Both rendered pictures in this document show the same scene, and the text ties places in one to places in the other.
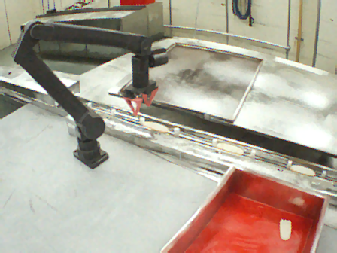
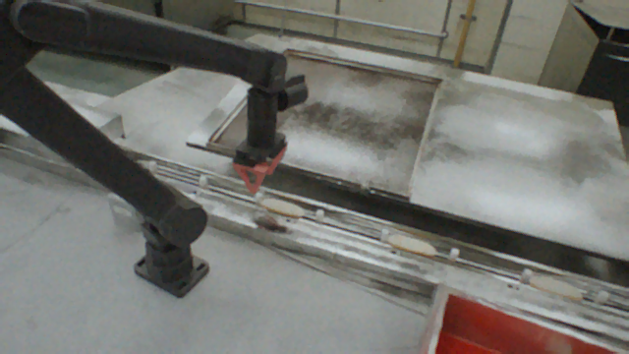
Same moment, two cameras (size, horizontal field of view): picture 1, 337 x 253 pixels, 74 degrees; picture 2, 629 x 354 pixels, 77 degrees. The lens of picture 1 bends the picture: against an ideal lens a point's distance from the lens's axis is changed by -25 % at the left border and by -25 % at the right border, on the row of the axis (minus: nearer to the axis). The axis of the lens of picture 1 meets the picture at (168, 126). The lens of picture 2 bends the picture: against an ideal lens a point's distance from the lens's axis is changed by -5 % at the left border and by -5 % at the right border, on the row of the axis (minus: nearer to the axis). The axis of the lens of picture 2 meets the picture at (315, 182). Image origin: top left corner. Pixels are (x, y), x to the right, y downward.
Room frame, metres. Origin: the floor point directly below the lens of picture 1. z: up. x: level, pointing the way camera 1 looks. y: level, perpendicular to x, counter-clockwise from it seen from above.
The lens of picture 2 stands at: (0.19, 0.15, 1.43)
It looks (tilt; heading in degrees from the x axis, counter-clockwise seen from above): 36 degrees down; 346
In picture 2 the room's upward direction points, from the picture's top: 5 degrees clockwise
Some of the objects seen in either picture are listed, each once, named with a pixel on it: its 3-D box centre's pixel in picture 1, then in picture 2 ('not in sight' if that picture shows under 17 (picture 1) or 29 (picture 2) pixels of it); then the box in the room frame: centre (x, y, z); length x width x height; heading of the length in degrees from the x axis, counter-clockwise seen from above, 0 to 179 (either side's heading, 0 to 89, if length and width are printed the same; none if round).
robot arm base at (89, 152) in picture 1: (88, 147); (169, 256); (0.75, 0.27, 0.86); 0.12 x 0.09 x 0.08; 51
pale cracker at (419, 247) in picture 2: (229, 147); (411, 244); (0.73, -0.19, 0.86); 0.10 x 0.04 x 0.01; 58
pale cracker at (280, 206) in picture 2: (155, 126); (282, 206); (0.87, 0.05, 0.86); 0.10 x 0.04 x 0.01; 58
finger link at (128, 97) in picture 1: (137, 101); (256, 169); (0.87, 0.10, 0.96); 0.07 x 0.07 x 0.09; 58
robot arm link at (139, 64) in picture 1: (141, 62); (264, 102); (0.90, 0.08, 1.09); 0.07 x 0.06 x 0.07; 128
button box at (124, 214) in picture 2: (78, 126); (137, 209); (0.91, 0.35, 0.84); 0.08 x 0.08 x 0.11; 58
